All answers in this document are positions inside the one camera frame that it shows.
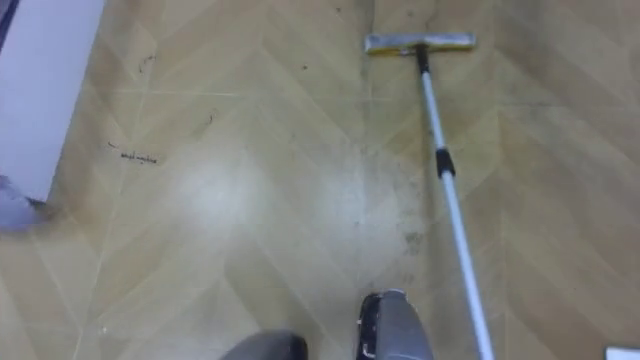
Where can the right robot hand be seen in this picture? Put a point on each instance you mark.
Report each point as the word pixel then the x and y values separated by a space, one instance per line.
pixel 622 354

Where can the mop with silver pole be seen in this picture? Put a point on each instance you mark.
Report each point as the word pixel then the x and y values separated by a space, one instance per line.
pixel 434 119

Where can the robot legs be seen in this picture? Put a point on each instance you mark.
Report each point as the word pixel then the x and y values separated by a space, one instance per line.
pixel 395 325

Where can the grey cloth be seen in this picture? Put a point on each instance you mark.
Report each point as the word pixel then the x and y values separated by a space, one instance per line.
pixel 15 207

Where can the white cabinet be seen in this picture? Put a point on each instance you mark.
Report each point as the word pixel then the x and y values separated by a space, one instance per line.
pixel 37 90

